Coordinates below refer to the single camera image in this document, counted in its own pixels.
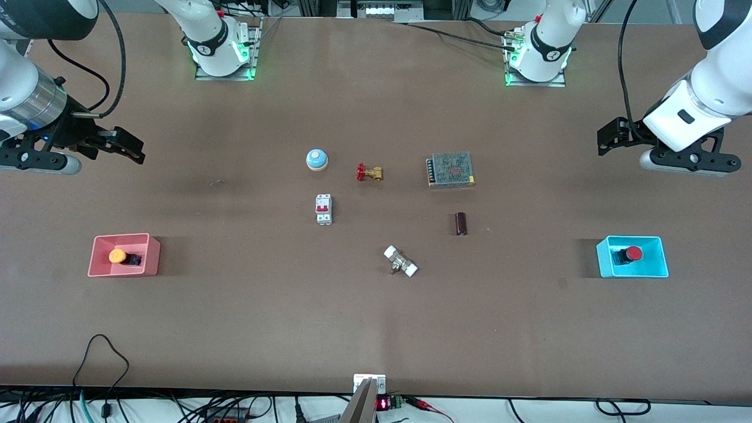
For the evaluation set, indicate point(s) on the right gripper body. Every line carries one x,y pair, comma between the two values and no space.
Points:
75,130

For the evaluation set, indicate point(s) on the yellow push button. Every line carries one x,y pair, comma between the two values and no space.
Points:
117,256

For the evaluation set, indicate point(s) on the red push button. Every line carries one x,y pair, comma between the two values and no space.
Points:
633,253

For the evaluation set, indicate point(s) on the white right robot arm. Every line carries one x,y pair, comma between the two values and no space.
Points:
217,53

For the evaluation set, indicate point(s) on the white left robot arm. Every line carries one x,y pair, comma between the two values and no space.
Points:
549,59

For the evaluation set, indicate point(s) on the pink plastic bin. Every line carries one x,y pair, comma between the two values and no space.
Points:
126,267

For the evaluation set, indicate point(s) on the blue plastic bin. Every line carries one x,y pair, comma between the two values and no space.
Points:
637,270

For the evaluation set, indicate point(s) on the metal mesh power supply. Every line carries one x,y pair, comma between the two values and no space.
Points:
451,169

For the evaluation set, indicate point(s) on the dark brown cylinder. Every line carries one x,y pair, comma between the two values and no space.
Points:
461,224

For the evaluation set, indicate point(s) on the blue dome button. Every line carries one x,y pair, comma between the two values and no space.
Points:
316,159

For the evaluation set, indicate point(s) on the white circuit breaker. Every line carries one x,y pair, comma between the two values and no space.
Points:
324,209

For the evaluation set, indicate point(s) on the metal fitting white ends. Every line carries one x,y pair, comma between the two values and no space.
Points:
400,262

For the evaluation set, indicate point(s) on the red alligator clip lead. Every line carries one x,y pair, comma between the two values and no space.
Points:
426,405

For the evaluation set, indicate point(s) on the red digit display module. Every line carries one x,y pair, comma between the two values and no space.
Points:
385,403

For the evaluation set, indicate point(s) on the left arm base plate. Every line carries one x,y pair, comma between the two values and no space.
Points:
558,82

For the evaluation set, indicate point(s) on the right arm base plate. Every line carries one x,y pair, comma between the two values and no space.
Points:
255,59

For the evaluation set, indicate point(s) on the aluminium frame profile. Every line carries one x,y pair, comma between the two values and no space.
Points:
379,8

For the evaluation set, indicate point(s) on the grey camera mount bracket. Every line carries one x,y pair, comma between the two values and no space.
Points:
361,405

